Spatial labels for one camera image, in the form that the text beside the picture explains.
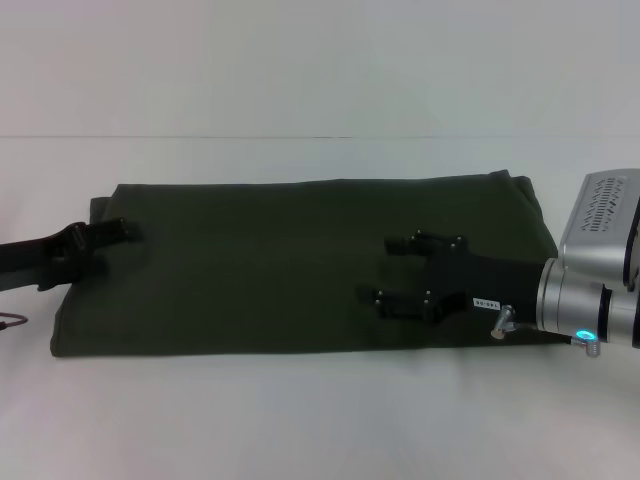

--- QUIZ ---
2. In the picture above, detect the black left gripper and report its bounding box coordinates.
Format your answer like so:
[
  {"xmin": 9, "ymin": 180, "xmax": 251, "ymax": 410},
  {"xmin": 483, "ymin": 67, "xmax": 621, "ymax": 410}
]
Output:
[{"xmin": 0, "ymin": 217, "xmax": 145, "ymax": 294}]

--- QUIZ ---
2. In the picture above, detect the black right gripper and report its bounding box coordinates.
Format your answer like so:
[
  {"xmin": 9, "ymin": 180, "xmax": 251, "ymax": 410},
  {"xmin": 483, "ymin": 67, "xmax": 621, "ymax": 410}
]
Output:
[{"xmin": 355, "ymin": 229, "xmax": 550, "ymax": 327}]

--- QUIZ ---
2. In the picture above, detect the dark green shirt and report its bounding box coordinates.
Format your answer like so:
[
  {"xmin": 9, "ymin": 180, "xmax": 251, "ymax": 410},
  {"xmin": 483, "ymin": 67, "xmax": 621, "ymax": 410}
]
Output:
[{"xmin": 49, "ymin": 170, "xmax": 565, "ymax": 359}]

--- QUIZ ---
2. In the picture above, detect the right arm plug with cable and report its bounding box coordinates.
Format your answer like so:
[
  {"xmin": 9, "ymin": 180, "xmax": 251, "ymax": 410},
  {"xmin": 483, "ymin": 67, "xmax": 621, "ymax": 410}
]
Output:
[{"xmin": 489, "ymin": 303, "xmax": 602, "ymax": 359}]

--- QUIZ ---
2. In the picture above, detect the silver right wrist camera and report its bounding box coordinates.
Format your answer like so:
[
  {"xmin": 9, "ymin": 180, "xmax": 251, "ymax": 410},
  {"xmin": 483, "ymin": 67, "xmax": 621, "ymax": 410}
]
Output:
[{"xmin": 558, "ymin": 169, "xmax": 640, "ymax": 292}]

